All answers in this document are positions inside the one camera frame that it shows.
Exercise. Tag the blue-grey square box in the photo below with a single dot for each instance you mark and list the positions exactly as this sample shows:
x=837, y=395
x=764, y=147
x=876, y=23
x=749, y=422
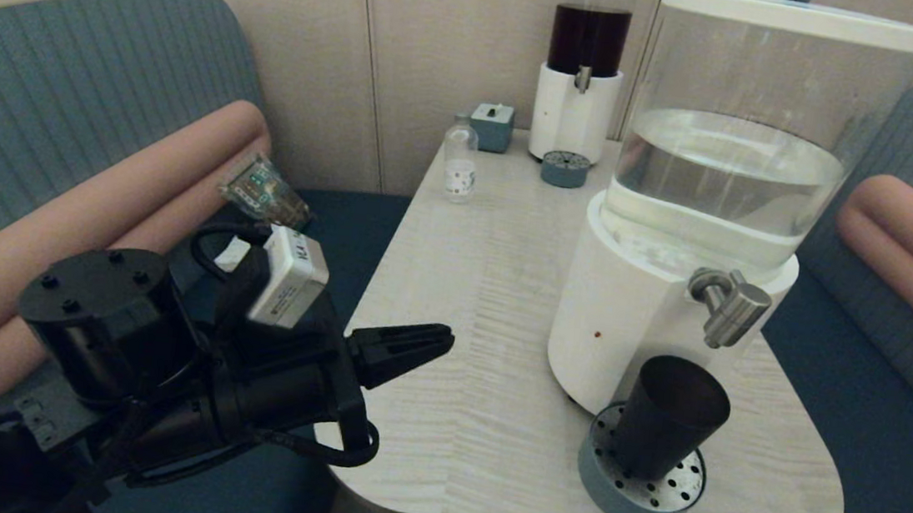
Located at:
x=492, y=130

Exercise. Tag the large blue perforated drip tray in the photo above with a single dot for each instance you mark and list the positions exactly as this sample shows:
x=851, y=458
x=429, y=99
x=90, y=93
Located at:
x=609, y=497

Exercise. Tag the small blue perforated drip tray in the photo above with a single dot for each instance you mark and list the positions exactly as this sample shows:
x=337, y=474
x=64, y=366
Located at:
x=564, y=170

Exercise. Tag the large white water dispenser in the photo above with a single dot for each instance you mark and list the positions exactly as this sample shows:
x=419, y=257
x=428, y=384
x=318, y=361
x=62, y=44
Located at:
x=636, y=307

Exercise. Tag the small clear plastic bottle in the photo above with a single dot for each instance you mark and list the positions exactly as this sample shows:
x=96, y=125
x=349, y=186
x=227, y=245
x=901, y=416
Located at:
x=459, y=169

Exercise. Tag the pink left sofa bolster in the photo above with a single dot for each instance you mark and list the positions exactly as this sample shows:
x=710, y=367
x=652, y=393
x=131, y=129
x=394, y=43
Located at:
x=136, y=192

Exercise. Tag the white napkin stack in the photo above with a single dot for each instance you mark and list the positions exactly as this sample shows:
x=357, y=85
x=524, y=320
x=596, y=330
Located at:
x=232, y=253

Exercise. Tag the small white dark-drink dispenser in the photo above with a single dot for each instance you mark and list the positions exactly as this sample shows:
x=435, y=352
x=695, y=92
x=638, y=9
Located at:
x=573, y=108

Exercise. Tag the teal left booth sofa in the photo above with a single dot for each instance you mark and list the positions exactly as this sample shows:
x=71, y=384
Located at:
x=107, y=55

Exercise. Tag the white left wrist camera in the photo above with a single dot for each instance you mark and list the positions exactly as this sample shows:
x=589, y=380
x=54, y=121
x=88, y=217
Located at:
x=291, y=278

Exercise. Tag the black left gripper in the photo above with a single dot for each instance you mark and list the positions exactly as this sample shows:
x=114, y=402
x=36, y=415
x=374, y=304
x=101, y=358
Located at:
x=284, y=391

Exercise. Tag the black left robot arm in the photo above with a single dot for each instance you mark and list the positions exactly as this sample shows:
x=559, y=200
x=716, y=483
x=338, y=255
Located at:
x=106, y=332

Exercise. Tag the teal right booth sofa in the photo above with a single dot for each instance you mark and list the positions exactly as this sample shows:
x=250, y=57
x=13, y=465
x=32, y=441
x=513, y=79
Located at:
x=867, y=430

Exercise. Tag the dark brown tall cup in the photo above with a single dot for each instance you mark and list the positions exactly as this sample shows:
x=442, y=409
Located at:
x=671, y=415

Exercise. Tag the teal booth sofa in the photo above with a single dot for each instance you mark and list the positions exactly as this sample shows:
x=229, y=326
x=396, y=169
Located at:
x=867, y=430
x=107, y=55

